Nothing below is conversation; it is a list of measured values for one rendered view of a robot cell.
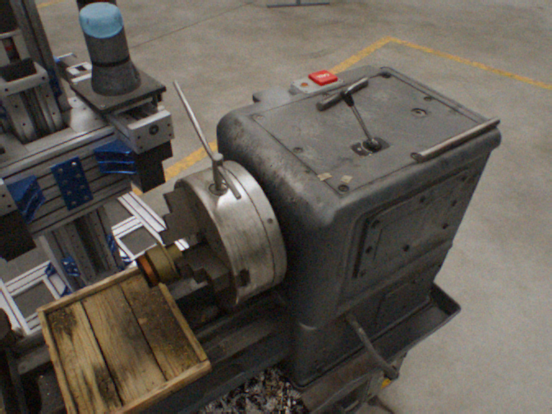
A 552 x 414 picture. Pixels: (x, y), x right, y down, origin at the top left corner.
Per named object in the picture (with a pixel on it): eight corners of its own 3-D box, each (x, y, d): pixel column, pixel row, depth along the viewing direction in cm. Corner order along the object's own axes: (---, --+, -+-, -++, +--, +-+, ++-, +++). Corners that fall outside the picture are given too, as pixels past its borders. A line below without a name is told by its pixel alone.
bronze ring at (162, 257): (166, 227, 95) (127, 246, 92) (185, 254, 90) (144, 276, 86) (175, 253, 102) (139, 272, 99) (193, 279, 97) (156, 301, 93)
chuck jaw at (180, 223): (206, 225, 101) (188, 177, 100) (213, 226, 97) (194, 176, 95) (163, 244, 97) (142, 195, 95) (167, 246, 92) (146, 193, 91)
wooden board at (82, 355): (153, 268, 120) (150, 259, 117) (213, 371, 99) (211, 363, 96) (41, 317, 108) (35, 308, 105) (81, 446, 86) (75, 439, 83)
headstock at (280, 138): (361, 158, 159) (380, 56, 133) (466, 238, 131) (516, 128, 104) (218, 218, 135) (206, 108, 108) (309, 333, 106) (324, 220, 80)
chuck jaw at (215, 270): (219, 236, 96) (246, 265, 88) (223, 254, 99) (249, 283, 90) (172, 257, 91) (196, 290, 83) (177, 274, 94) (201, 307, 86)
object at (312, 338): (335, 296, 219) (361, 158, 159) (402, 371, 190) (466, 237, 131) (232, 356, 194) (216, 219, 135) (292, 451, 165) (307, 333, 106)
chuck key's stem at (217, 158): (226, 200, 90) (224, 158, 82) (216, 203, 90) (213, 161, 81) (222, 193, 92) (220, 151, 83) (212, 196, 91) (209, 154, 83)
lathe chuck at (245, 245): (209, 227, 122) (203, 138, 99) (269, 313, 105) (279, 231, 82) (180, 239, 118) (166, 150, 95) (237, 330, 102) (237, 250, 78)
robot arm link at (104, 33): (90, 66, 123) (77, 18, 114) (87, 48, 132) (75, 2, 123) (132, 59, 127) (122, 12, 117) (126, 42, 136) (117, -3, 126)
